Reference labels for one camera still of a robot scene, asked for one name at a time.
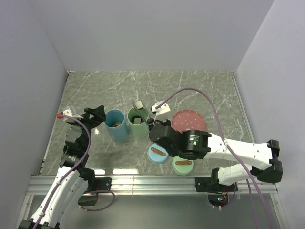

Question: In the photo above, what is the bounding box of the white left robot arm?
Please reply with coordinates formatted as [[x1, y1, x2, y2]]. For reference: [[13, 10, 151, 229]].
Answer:
[[19, 105, 114, 229]]

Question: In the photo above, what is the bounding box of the aluminium front frame rail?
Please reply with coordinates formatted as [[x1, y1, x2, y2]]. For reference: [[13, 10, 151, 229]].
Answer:
[[26, 174, 278, 196]]

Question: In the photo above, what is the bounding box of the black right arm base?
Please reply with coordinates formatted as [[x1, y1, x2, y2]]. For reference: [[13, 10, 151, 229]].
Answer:
[[195, 168, 238, 194]]

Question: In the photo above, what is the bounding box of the green cylindrical lunch container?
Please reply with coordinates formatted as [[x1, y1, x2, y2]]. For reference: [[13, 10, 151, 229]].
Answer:
[[127, 108, 149, 138]]

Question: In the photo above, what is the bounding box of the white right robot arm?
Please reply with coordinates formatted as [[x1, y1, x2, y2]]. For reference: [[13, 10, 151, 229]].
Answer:
[[149, 121, 283, 191]]

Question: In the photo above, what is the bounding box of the white rice sushi piece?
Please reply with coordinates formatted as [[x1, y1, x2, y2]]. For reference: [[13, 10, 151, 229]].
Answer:
[[134, 100, 144, 110]]

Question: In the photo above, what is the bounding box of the blue cylindrical lunch container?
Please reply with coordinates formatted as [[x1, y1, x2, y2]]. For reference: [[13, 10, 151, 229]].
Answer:
[[104, 109, 129, 141]]

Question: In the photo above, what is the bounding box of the yellow sushi roll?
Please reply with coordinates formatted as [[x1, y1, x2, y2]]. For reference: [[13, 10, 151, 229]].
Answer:
[[132, 116, 142, 125]]

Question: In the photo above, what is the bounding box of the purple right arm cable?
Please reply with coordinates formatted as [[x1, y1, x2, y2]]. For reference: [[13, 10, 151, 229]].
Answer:
[[157, 88, 275, 229]]

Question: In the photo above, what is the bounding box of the green lid with handle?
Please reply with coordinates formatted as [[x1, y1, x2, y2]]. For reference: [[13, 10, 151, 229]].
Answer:
[[172, 156, 194, 176]]

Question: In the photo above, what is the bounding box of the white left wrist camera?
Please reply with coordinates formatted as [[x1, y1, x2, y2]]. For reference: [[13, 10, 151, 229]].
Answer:
[[56, 105, 82, 123]]

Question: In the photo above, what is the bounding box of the blue lid with handle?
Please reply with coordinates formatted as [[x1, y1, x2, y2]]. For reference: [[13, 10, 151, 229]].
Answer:
[[147, 143, 169, 164]]

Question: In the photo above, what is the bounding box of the pink dotted plate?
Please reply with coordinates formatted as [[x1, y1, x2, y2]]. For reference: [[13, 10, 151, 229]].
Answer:
[[171, 109, 206, 133]]

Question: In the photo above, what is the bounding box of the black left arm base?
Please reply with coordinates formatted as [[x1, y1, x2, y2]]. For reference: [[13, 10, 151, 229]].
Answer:
[[87, 177, 112, 192]]

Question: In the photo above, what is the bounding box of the aluminium table edge rail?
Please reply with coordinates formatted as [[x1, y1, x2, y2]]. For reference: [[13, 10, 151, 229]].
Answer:
[[230, 71, 265, 174]]

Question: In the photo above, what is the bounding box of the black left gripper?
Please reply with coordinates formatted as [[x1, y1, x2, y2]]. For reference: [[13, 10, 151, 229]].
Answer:
[[69, 105, 105, 151]]

